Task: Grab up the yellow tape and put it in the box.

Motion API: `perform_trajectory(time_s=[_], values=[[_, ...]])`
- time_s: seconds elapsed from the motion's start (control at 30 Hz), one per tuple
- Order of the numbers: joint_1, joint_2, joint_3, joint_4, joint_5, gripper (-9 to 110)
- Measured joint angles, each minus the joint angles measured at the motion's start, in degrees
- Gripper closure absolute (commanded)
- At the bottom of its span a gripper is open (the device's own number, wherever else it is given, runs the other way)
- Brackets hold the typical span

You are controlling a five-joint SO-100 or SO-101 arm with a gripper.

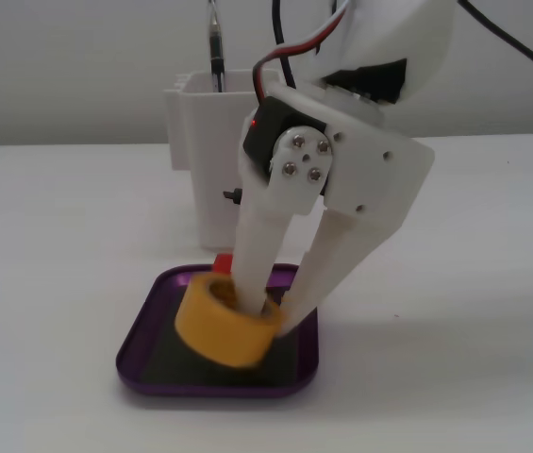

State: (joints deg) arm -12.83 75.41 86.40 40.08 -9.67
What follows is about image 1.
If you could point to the white plastic box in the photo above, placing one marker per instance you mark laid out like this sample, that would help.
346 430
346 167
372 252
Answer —
200 141

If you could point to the black tray mat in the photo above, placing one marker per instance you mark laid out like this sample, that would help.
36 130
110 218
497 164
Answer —
167 358

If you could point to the yellow tape roll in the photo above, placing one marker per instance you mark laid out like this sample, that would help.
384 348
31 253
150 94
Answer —
219 330

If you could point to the black pen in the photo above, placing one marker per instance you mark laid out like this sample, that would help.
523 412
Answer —
216 47

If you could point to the purple metal tray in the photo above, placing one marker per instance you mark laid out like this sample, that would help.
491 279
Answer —
143 330

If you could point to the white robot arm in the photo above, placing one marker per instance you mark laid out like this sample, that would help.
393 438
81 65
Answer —
388 33

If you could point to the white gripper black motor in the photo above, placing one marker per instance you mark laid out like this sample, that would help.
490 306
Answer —
374 167

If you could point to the red ribbed block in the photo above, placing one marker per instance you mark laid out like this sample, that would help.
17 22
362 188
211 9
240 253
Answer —
222 264

